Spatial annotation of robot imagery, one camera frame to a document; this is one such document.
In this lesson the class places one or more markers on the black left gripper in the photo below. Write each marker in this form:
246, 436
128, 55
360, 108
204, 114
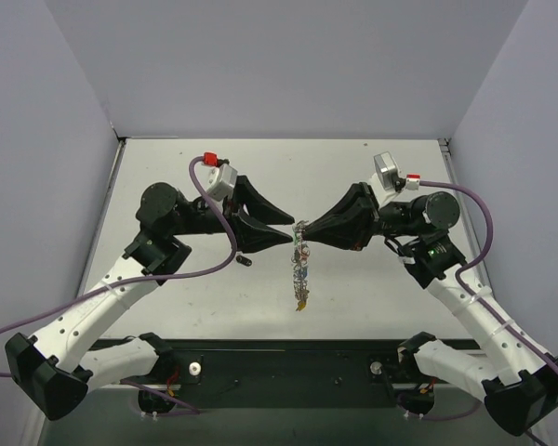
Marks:
232, 209

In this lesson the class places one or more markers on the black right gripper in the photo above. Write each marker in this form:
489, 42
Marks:
372, 216

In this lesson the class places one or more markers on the key with black tag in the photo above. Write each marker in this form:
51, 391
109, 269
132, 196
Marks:
243, 260

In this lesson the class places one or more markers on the steel key organiser ring disc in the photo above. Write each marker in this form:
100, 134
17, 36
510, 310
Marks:
299, 260

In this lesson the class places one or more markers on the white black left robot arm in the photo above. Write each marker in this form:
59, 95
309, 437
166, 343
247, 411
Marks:
57, 366

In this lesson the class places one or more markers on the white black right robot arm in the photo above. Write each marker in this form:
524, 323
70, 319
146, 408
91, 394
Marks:
517, 381

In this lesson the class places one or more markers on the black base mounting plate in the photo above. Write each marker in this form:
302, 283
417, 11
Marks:
286, 374

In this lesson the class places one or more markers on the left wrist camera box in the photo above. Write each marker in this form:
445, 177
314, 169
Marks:
222, 177

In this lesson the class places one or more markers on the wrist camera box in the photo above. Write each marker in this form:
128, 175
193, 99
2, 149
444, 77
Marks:
222, 177
390, 177

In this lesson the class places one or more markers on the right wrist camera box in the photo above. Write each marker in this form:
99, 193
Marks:
390, 177

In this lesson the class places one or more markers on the aluminium front rail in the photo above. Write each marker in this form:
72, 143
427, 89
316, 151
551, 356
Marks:
101, 367

